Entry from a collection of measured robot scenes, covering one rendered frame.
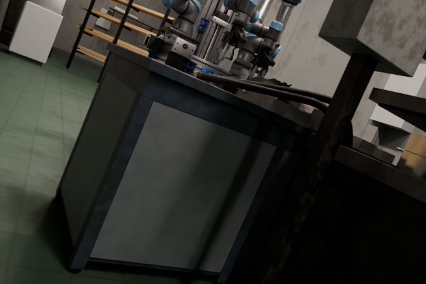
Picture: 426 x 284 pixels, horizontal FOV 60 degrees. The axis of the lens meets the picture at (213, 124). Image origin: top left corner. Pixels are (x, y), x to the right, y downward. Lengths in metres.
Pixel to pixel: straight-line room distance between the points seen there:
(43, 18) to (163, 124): 5.90
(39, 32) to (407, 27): 6.38
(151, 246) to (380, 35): 1.08
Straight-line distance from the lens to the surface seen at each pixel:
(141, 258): 1.52
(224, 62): 1.87
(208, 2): 2.70
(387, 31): 1.22
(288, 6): 2.55
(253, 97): 1.77
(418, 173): 1.79
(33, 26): 7.09
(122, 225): 1.42
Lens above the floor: 0.78
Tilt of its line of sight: 5 degrees down
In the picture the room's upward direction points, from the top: 23 degrees clockwise
